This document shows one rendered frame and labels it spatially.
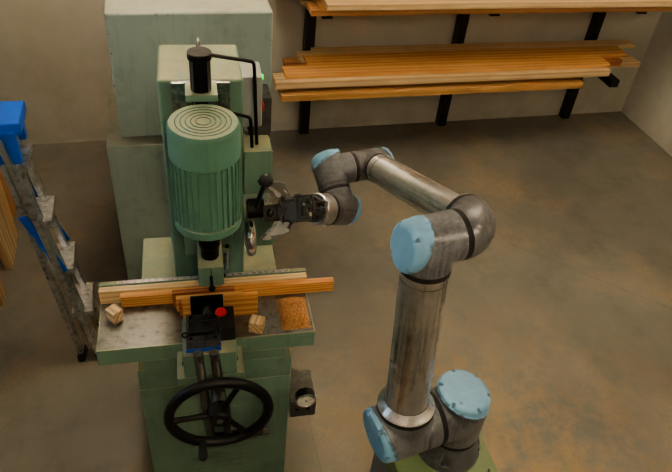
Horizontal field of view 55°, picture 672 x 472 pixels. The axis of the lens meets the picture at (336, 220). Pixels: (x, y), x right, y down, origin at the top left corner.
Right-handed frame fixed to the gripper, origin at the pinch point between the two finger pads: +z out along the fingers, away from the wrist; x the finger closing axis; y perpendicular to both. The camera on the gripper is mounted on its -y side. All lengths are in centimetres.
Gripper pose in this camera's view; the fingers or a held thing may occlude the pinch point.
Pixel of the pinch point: (257, 209)
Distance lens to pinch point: 164.6
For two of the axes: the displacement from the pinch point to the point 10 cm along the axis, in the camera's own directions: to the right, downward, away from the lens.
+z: -6.2, 0.1, -7.8
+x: 0.7, 10.0, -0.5
